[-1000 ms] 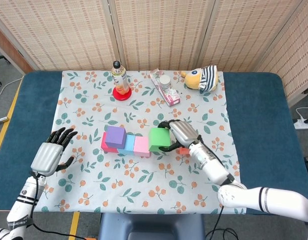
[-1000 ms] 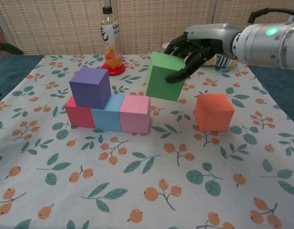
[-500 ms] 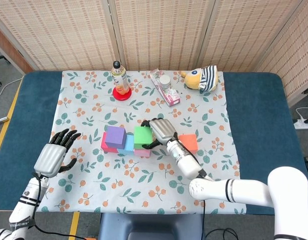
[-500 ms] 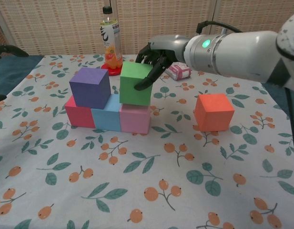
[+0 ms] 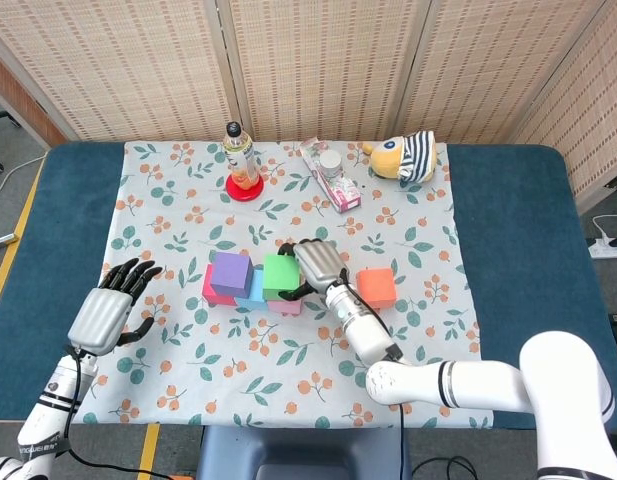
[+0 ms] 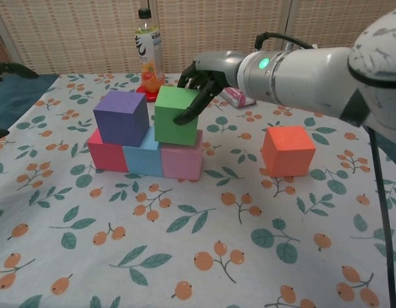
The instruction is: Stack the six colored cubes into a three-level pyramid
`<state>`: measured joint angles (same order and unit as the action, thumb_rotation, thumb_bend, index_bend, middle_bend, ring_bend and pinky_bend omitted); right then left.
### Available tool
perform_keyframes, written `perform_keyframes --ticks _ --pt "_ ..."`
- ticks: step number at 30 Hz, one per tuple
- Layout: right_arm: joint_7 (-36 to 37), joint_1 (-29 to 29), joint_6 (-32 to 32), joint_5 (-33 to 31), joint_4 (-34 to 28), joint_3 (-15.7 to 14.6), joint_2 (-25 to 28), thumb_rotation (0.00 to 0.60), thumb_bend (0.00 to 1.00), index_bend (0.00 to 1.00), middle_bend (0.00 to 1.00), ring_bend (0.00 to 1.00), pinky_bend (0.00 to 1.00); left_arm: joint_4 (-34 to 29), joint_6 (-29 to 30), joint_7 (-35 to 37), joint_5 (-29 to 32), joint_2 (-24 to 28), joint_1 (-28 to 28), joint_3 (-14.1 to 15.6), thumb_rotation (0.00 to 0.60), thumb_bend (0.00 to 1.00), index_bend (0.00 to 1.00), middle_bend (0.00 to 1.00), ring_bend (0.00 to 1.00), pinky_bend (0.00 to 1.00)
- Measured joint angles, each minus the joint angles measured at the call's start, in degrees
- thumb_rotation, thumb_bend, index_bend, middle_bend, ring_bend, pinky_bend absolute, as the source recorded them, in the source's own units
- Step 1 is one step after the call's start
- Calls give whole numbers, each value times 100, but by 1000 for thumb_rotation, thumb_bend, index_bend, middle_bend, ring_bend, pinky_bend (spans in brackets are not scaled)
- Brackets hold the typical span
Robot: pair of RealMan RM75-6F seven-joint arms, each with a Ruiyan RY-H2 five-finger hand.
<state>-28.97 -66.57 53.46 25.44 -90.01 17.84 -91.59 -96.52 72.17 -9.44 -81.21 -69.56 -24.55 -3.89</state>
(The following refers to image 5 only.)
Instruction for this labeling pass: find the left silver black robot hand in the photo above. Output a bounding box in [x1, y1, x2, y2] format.
[66, 258, 164, 357]

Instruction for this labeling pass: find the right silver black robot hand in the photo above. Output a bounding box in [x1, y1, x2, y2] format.
[276, 238, 352, 302]

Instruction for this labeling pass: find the green cube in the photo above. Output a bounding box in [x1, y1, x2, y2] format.
[261, 253, 303, 301]

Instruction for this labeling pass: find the pink cube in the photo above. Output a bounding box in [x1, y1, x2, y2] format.
[266, 297, 304, 316]

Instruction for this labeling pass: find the light blue cube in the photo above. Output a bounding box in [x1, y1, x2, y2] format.
[234, 269, 269, 311]

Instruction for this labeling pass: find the purple cube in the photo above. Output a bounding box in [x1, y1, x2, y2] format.
[209, 252, 254, 299]

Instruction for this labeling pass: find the red cube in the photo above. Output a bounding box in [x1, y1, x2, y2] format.
[201, 264, 238, 308]

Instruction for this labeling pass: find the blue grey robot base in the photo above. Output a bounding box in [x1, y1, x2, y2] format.
[196, 424, 413, 480]

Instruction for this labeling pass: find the floral print tablecloth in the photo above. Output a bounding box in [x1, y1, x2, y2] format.
[59, 140, 494, 430]

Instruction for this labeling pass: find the orange cube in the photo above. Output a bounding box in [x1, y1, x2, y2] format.
[355, 267, 398, 310]

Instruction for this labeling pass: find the pink floral carton box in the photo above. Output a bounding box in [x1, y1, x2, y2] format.
[299, 138, 363, 215]

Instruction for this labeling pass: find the red round coaster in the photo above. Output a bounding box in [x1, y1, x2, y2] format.
[225, 172, 265, 203]

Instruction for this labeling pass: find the small white jar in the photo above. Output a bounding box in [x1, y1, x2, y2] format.
[319, 149, 343, 178]

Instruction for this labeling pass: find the yellow plush toy striped shirt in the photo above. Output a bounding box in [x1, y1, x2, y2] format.
[362, 130, 438, 184]

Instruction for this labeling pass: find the orange drink plastic bottle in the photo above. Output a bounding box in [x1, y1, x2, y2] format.
[222, 121, 261, 191]

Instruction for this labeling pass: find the teal table cover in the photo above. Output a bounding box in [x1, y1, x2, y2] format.
[0, 142, 612, 431]

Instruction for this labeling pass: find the woven bamboo folding screen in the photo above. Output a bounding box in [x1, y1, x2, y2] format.
[0, 0, 617, 211]

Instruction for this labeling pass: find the white power strip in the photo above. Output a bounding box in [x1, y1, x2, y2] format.
[587, 237, 617, 259]

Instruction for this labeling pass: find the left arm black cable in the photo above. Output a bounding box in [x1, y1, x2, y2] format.
[60, 344, 174, 480]

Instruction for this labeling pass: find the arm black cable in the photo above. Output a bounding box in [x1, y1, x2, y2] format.
[60, 344, 174, 480]
[335, 279, 409, 480]

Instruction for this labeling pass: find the white floor cable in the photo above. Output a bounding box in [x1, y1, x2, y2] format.
[0, 154, 48, 199]

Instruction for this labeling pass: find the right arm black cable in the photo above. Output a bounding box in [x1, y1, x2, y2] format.
[335, 279, 409, 480]

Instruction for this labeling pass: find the black floor cable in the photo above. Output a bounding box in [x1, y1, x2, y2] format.
[411, 454, 479, 480]

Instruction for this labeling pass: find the white power cable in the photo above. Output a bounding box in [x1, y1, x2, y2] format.
[591, 213, 617, 242]

